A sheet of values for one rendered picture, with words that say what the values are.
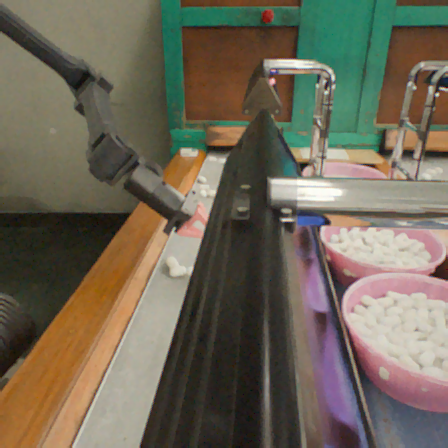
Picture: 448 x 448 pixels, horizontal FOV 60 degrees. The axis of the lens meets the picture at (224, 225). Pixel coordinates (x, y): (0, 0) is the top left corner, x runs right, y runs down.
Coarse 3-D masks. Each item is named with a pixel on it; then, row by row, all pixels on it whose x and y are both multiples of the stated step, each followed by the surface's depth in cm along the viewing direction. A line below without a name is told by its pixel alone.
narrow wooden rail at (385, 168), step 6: (384, 162) 140; (372, 168) 141; (378, 168) 135; (384, 168) 134; (384, 174) 129; (414, 234) 101; (438, 234) 90; (444, 234) 90; (444, 240) 87; (444, 264) 85; (438, 270) 88; (444, 270) 85; (438, 276) 87; (444, 276) 85
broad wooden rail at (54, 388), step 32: (192, 160) 143; (128, 224) 94; (160, 224) 95; (128, 256) 81; (160, 256) 86; (96, 288) 70; (128, 288) 71; (64, 320) 62; (96, 320) 62; (128, 320) 66; (32, 352) 56; (64, 352) 56; (96, 352) 57; (32, 384) 51; (64, 384) 51; (96, 384) 54; (0, 416) 47; (32, 416) 47; (64, 416) 47
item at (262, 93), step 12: (264, 72) 80; (252, 84) 86; (264, 84) 72; (276, 84) 106; (252, 96) 73; (264, 96) 72; (276, 96) 72; (252, 108) 74; (264, 108) 73; (276, 108) 73
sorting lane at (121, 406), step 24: (216, 168) 142; (168, 240) 92; (192, 240) 92; (192, 264) 82; (168, 288) 75; (144, 312) 68; (168, 312) 68; (144, 336) 63; (168, 336) 63; (120, 360) 58; (144, 360) 58; (120, 384) 54; (144, 384) 54; (96, 408) 51; (120, 408) 51; (144, 408) 51; (96, 432) 48; (120, 432) 48
